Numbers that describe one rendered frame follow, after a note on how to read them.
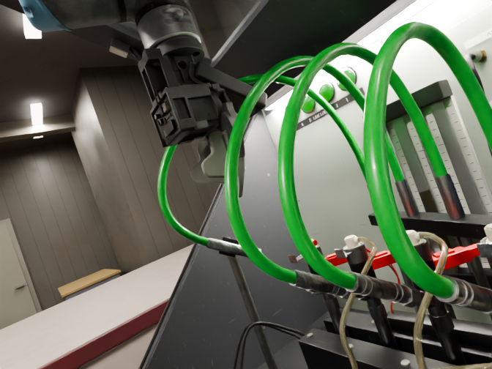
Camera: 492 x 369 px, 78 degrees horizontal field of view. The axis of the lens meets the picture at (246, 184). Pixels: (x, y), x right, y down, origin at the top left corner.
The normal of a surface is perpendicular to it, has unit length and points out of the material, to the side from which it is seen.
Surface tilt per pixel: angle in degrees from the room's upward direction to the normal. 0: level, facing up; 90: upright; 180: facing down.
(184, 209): 90
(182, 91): 90
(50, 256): 90
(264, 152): 90
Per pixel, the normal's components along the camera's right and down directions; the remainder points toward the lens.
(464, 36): -0.78, 0.28
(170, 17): 0.53, -0.21
